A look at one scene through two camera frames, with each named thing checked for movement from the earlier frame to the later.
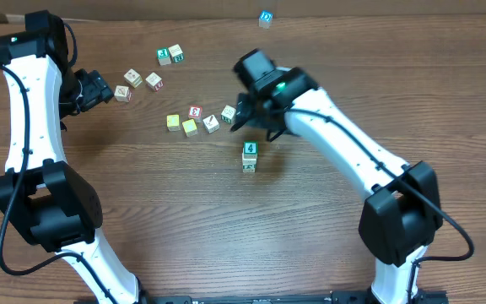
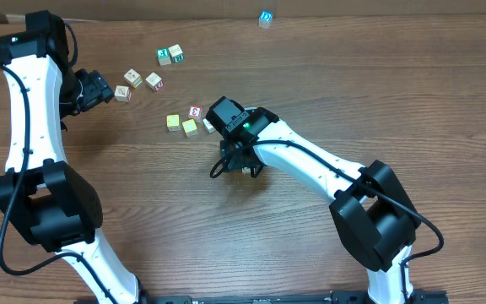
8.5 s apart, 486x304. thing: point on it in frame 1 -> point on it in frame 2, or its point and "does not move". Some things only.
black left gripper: (97, 89) does not move
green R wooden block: (176, 53) does not move
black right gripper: (251, 114) -> (233, 162)
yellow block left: (173, 122) does not move
